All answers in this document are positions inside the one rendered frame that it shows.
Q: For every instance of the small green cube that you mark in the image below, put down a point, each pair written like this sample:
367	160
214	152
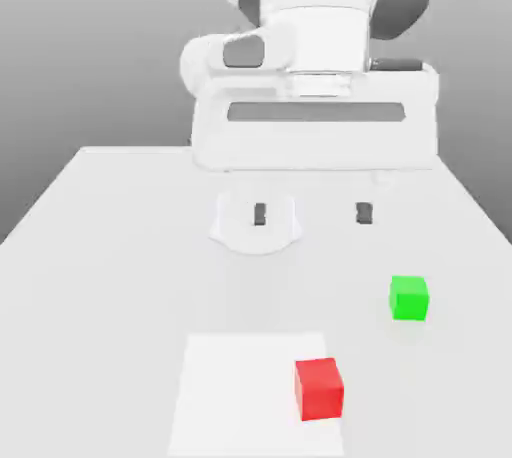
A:
408	298

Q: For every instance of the small red cube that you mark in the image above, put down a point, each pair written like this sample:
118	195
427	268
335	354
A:
320	390

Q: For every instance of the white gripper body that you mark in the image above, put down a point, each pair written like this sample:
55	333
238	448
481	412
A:
312	142

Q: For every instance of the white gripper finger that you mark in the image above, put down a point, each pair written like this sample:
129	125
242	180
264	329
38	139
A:
364	213
260	214

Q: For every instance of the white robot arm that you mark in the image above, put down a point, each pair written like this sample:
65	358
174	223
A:
316	2

